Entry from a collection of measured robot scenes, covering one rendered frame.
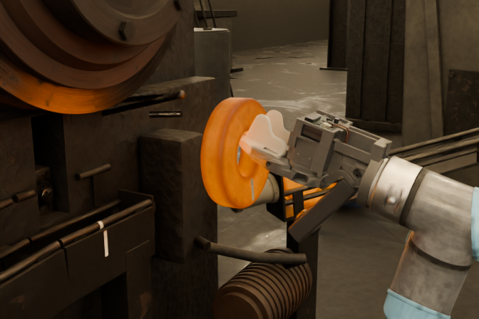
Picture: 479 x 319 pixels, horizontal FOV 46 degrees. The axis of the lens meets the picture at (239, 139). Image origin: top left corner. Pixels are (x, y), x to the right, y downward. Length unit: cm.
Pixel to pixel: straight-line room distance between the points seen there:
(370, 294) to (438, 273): 149
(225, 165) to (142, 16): 22
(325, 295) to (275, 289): 108
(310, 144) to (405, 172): 12
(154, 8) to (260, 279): 55
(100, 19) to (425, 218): 44
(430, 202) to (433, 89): 271
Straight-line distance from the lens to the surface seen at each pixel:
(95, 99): 82
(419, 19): 342
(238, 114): 75
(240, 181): 77
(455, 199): 68
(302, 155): 72
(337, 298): 214
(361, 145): 72
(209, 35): 351
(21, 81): 73
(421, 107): 344
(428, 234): 69
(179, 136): 101
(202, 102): 121
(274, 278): 110
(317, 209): 74
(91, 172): 95
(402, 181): 69
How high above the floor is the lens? 102
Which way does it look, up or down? 13 degrees down
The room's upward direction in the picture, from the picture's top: straight up
